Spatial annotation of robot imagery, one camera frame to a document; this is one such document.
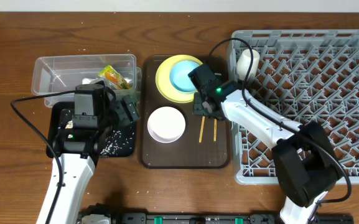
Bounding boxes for green orange snack wrapper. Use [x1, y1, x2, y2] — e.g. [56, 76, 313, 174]
[98, 65, 132, 90]

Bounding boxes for dark brown serving tray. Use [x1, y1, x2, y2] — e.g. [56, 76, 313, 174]
[138, 55, 231, 169]

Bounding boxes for white cup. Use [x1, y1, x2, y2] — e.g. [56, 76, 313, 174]
[236, 49, 260, 81]

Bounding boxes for light blue bowl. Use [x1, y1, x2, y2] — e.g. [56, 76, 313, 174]
[169, 60, 199, 93]

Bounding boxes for yellow plate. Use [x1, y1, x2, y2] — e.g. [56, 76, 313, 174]
[156, 55, 202, 103]

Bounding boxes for grey dishwasher rack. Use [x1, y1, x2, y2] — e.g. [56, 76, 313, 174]
[227, 29, 359, 184]

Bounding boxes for white bowl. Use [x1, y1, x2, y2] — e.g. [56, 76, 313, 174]
[147, 106, 186, 143]

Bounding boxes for clear plastic bin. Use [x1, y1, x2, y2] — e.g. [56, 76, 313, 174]
[32, 54, 142, 100]

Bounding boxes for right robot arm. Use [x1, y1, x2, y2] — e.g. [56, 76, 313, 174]
[189, 64, 343, 223]

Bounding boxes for rice grains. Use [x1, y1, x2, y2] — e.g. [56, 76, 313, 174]
[100, 129, 136, 157]

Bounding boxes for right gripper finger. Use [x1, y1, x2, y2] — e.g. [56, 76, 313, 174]
[193, 92, 206, 116]
[205, 101, 225, 120]

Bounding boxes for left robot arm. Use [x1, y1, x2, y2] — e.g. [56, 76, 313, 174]
[37, 84, 140, 223]

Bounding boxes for white tissue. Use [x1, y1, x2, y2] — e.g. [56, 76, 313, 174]
[82, 78, 96, 85]

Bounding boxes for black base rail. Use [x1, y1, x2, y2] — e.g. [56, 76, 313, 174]
[76, 203, 354, 224]

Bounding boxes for black rectangular tray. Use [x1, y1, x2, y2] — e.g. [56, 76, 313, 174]
[48, 102, 137, 157]

